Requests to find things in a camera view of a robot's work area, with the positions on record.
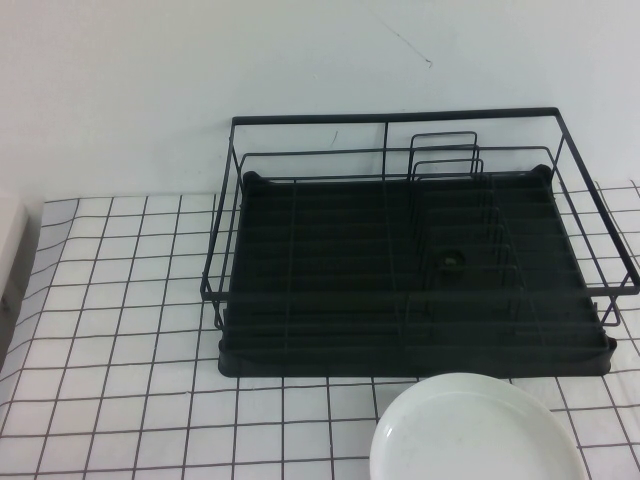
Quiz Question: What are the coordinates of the white round plate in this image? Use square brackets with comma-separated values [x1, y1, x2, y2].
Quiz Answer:
[368, 372, 585, 480]

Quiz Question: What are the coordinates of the black plastic drip tray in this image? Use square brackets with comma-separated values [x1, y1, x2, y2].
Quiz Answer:
[218, 167, 617, 379]

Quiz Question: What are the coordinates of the white black-grid tablecloth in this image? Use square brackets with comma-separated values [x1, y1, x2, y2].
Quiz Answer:
[0, 182, 640, 480]

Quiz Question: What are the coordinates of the white box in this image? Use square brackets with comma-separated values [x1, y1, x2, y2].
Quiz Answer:
[0, 192, 44, 314]

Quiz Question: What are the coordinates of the black wire dish rack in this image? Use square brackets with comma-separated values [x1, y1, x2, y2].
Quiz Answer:
[199, 105, 640, 331]

